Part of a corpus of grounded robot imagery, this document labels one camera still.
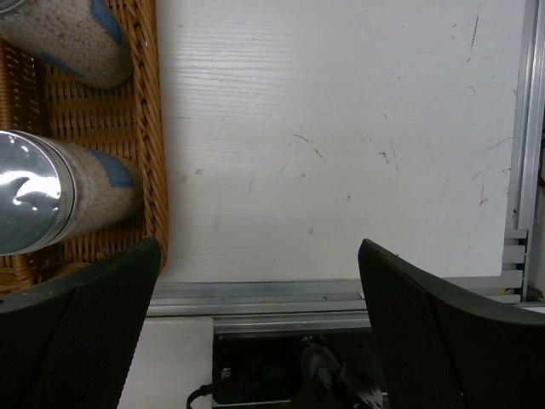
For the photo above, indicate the aluminium right side rail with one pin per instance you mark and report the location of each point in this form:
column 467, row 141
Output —
column 521, row 237

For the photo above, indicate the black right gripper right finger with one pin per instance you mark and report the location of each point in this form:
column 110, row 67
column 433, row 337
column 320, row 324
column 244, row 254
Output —
column 441, row 346

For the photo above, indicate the white canister silver lid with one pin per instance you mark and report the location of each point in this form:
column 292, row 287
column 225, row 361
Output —
column 54, row 190
column 82, row 38

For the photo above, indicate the brown wicker divided tray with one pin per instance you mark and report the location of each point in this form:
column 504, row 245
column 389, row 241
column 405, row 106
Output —
column 124, row 121

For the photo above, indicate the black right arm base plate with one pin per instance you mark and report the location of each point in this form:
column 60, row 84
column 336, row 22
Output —
column 335, row 369

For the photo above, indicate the aluminium front rail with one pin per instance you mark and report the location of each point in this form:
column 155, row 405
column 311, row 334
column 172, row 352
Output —
column 266, row 307

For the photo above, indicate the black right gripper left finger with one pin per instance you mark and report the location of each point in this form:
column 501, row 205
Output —
column 69, row 342

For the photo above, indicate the aluminium rail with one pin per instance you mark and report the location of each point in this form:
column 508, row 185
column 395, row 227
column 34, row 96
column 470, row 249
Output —
column 521, row 237
column 266, row 307

